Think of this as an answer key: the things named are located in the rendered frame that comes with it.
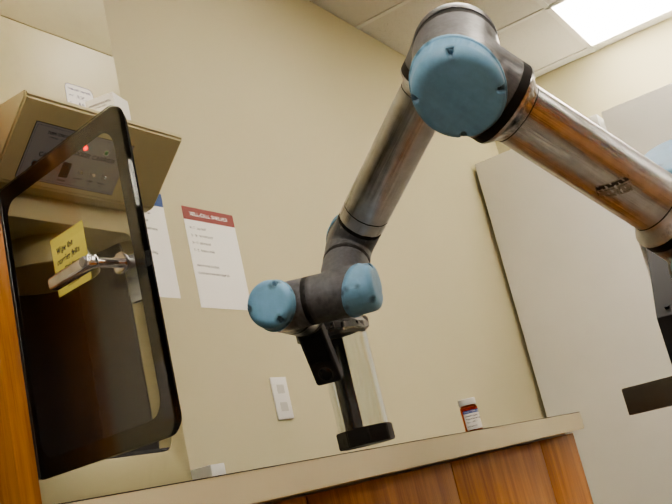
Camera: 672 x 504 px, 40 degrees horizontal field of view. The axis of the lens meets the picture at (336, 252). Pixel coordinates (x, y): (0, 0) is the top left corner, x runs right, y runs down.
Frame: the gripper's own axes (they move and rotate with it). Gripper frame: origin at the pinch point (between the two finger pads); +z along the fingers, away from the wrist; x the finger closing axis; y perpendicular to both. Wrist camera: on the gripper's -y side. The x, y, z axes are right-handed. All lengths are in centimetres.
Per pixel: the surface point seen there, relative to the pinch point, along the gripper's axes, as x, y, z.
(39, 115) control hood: 20, 33, -56
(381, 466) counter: -8.8, -24.5, -27.0
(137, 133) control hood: 14, 34, -38
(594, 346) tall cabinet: -39, 4, 247
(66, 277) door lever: 11, 4, -70
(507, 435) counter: -21.8, -24.2, 21.2
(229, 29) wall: 36, 116, 87
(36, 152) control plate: 23, 29, -53
